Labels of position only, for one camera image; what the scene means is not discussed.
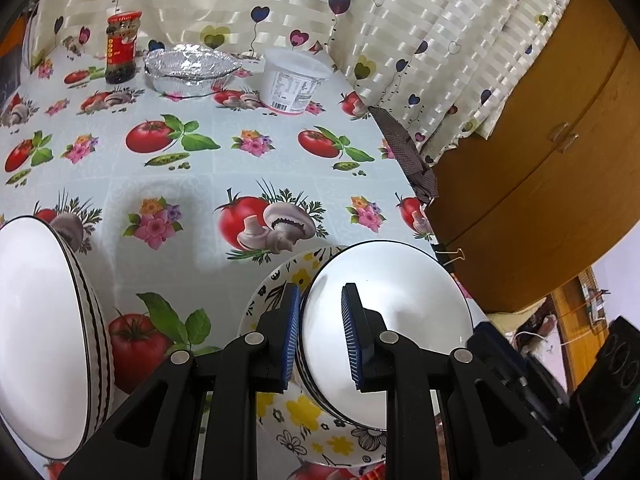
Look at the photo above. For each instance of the black patterned box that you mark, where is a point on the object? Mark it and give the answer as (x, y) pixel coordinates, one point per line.
(10, 74)

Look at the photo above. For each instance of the yellow flower patterned plate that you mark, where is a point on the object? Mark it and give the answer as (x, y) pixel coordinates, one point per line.
(294, 419)

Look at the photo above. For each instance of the floral vegetable tablecloth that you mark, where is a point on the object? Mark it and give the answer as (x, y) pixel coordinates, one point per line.
(177, 209)

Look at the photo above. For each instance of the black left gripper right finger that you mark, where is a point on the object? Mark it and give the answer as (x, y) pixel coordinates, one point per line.
(447, 415)

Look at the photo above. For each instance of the white plastic tub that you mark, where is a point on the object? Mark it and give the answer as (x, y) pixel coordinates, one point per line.
(290, 79)

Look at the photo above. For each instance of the white black-rimmed plate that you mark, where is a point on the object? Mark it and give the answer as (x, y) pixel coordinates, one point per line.
(417, 298)

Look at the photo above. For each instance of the red-lidded sauce jar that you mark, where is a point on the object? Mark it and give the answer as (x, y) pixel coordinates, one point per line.
(121, 39)

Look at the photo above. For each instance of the aluminium foil container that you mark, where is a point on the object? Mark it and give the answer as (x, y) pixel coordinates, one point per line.
(189, 70)

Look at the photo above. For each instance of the stack of white ribbed bowls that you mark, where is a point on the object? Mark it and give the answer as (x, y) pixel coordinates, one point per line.
(57, 366)

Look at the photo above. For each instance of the heart patterned curtain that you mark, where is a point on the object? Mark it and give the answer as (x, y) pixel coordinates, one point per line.
(443, 68)

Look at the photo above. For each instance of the wooden cabinet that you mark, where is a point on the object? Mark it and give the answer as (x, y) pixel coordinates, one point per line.
(556, 186)

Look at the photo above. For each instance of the binder clip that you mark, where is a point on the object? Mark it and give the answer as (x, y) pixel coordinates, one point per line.
(447, 256)

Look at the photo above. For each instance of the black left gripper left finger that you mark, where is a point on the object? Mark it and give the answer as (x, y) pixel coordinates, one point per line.
(195, 416)

